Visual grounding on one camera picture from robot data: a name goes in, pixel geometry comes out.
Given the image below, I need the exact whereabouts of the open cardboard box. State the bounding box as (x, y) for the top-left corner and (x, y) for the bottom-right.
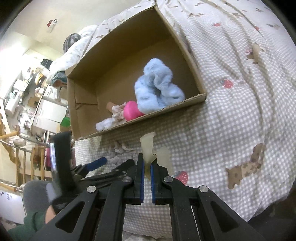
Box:
(66, 6), (206, 140)

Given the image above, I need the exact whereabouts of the light blue fluffy cloth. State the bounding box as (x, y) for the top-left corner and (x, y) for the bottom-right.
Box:
(134, 58), (185, 114)

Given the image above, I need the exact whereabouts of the white kitchen cabinet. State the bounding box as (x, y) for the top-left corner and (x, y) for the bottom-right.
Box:
(31, 99), (67, 135)

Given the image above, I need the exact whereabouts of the left hand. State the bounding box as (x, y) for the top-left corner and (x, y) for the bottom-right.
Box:
(45, 205), (56, 224)

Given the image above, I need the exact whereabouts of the grey striped pillow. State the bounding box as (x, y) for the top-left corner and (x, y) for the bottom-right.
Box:
(63, 33), (81, 53)

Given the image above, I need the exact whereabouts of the beige translucent cloth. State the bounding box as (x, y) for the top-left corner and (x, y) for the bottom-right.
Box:
(140, 132), (174, 180)

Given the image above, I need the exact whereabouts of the gingham dog-print bed quilt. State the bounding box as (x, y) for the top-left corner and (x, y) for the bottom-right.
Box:
(47, 0), (296, 239)

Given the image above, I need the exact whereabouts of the pink-haired doll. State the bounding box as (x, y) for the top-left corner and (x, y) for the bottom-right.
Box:
(106, 101), (144, 123)

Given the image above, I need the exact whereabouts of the wooden chair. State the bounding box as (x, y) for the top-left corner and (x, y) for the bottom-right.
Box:
(1, 130), (52, 192)

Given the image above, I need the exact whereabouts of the white sock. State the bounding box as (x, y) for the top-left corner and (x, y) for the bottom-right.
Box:
(95, 118), (115, 132)

